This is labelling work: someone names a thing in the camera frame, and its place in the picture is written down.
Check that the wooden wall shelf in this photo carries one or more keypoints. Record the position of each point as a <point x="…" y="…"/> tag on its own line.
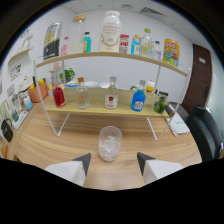
<point x="21" y="53"/>

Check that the white wooden two-tier shelf rack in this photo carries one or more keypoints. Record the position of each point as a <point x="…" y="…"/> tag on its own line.
<point x="96" y="108"/>

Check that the large white bottle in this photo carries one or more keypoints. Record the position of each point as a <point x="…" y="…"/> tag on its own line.
<point x="110" y="33"/>

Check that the white bowl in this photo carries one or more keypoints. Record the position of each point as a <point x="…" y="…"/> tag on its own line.
<point x="91" y="84"/>

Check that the black chair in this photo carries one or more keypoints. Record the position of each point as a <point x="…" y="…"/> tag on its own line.
<point x="205" y="133"/>

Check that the small clear plastic bottle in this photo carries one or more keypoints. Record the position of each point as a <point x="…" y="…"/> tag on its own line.
<point x="157" y="51"/>

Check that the blue liquid bottle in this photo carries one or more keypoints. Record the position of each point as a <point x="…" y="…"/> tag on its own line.
<point x="138" y="101"/>

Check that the small red liquid bottle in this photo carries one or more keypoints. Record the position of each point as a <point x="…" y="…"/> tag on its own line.
<point x="59" y="97"/>

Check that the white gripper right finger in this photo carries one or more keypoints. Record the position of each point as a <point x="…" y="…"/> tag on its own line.
<point x="158" y="170"/>

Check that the black handbag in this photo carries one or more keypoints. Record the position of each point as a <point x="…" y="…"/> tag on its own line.
<point x="6" y="131"/>

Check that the pink drink bottle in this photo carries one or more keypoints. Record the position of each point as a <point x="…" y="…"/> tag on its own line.
<point x="64" y="48"/>

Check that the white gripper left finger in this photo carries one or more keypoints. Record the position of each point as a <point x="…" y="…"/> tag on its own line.
<point x="70" y="170"/>

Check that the orange storage basket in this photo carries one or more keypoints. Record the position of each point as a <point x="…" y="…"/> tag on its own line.
<point x="36" y="94"/>

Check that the white tray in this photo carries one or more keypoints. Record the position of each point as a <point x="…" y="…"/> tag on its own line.
<point x="20" y="120"/>

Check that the white pouch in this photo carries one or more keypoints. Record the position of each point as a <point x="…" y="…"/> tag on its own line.
<point x="180" y="126"/>

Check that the green potted plant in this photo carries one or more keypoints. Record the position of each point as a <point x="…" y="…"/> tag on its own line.
<point x="68" y="75"/>

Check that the clear bottle with red label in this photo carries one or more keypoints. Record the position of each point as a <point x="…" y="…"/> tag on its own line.
<point x="111" y="98"/>

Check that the large glass jar cork lid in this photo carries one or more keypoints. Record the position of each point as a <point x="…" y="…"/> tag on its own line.
<point x="76" y="35"/>

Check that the green cup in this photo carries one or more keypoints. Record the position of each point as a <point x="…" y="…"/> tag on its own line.
<point x="15" y="116"/>

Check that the teal drink bottle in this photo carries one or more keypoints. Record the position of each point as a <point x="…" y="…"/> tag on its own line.
<point x="87" y="43"/>

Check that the clear glass with ice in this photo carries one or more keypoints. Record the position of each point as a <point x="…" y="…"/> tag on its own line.
<point x="109" y="145"/>

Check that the light blue drink bottle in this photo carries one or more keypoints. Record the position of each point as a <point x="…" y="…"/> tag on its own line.
<point x="135" y="46"/>

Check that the red and white can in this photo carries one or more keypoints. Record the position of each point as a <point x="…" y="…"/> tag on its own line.
<point x="124" y="44"/>

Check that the blue and white cup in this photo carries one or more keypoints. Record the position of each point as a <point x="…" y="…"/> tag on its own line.
<point x="28" y="104"/>

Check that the dark brown door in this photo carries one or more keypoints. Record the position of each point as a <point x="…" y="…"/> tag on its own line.
<point x="198" y="80"/>

